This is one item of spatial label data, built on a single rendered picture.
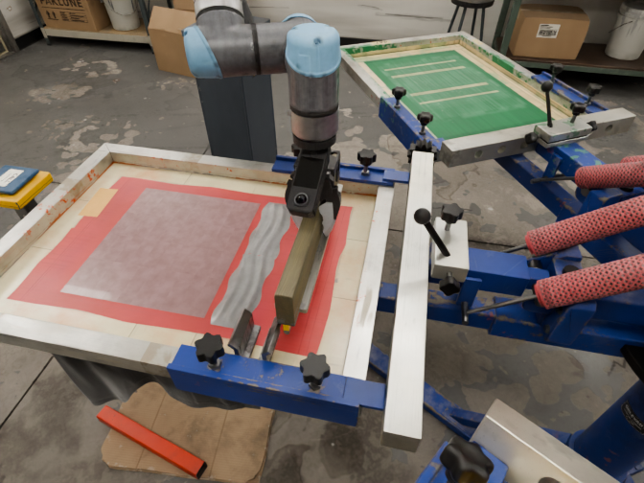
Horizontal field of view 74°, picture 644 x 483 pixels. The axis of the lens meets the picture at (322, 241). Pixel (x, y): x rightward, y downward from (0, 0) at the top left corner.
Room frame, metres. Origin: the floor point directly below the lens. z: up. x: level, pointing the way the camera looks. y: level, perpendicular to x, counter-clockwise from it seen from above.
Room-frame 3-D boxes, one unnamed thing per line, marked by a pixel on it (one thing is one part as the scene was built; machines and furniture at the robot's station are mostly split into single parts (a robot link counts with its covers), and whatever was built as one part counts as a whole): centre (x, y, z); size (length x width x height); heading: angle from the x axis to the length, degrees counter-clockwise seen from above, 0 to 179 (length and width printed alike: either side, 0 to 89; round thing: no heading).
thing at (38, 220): (0.65, 0.27, 0.97); 0.79 x 0.58 x 0.04; 78
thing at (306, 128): (0.61, 0.01, 1.27); 0.08 x 0.08 x 0.05
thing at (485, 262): (0.53, -0.28, 1.02); 0.17 x 0.06 x 0.05; 78
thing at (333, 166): (0.62, 0.01, 1.19); 0.09 x 0.08 x 0.12; 168
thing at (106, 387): (0.46, 0.36, 0.74); 0.46 x 0.04 x 0.42; 78
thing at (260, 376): (0.32, 0.09, 0.97); 0.30 x 0.05 x 0.07; 78
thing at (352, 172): (0.87, -0.03, 0.97); 0.30 x 0.05 x 0.07; 78
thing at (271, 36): (0.71, 0.05, 1.35); 0.11 x 0.11 x 0.08; 10
